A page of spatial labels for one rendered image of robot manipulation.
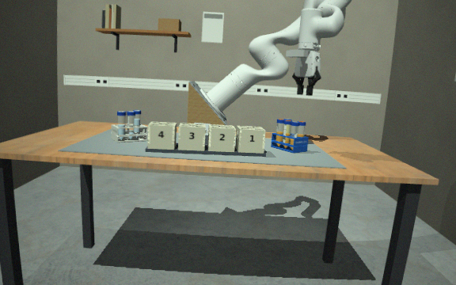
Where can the grey bench mat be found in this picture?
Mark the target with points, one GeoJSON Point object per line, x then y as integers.
{"type": "Point", "coordinates": [103, 144]}

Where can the blue tube rack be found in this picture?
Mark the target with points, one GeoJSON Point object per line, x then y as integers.
{"type": "Point", "coordinates": [300, 144]}

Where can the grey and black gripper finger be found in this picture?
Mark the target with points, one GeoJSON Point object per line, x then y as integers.
{"type": "Point", "coordinates": [299, 82]}
{"type": "Point", "coordinates": [311, 84]}

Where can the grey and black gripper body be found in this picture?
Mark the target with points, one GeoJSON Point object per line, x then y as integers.
{"type": "Point", "coordinates": [306, 67]}

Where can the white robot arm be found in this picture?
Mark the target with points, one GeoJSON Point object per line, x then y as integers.
{"type": "Point", "coordinates": [313, 26]}

